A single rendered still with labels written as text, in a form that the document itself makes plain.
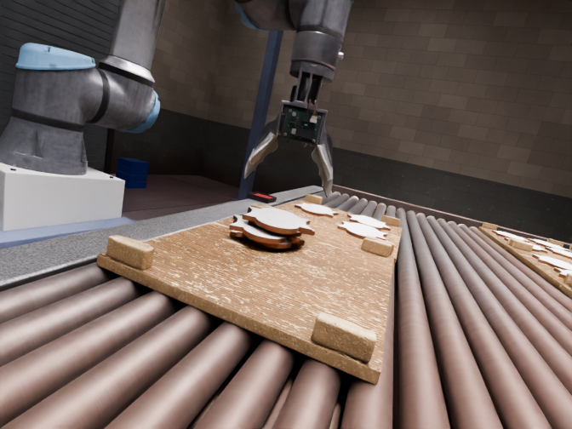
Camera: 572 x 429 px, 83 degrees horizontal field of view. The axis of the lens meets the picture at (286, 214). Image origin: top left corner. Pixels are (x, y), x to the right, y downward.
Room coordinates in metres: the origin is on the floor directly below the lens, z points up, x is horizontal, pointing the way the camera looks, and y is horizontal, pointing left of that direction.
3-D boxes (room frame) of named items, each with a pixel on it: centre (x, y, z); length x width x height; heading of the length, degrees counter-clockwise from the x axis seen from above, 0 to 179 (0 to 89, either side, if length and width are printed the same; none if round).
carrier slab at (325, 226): (0.90, -0.15, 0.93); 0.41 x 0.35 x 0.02; 161
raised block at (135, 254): (0.36, 0.17, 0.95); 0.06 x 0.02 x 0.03; 72
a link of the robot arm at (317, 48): (0.56, 0.01, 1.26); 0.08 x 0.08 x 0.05
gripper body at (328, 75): (0.55, 0.01, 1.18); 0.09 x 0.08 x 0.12; 1
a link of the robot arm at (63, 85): (0.65, 0.49, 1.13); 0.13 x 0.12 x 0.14; 152
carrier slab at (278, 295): (0.51, -0.01, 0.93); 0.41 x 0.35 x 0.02; 162
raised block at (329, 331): (0.28, -0.08, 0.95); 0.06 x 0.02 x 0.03; 72
